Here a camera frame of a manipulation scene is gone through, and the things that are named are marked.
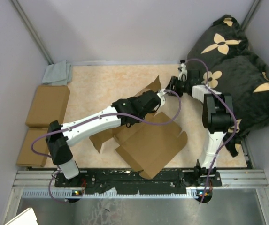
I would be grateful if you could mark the folded brown box upper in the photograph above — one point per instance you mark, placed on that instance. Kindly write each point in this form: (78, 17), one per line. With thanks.
(49, 104)

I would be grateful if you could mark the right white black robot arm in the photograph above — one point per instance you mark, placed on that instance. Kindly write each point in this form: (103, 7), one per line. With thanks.
(217, 114)

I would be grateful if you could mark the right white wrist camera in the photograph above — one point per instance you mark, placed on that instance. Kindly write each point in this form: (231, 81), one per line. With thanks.
(182, 70)

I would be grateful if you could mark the grey cloth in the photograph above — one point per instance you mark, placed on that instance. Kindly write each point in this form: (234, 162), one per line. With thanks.
(59, 74)

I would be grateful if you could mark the white paper sheet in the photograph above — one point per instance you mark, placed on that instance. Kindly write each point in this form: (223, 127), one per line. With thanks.
(27, 217)

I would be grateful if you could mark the brown cardboard box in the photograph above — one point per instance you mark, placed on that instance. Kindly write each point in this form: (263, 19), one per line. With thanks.
(145, 148)

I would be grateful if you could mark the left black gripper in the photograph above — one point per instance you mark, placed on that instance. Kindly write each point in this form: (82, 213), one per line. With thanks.
(133, 99)

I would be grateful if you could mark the black floral pillow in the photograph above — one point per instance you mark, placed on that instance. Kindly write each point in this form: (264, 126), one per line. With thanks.
(226, 63)

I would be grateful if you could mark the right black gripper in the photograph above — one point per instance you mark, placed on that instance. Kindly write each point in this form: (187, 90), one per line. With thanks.
(173, 82)

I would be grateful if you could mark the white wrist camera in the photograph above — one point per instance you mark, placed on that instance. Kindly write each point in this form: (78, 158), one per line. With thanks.
(182, 70)
(161, 94)

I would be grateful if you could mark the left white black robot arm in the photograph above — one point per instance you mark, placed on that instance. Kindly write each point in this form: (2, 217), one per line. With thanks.
(61, 137)

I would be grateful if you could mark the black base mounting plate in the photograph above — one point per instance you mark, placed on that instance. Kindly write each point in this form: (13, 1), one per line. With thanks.
(127, 182)

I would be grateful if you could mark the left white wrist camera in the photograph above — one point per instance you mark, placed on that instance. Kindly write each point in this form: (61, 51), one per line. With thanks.
(161, 94)

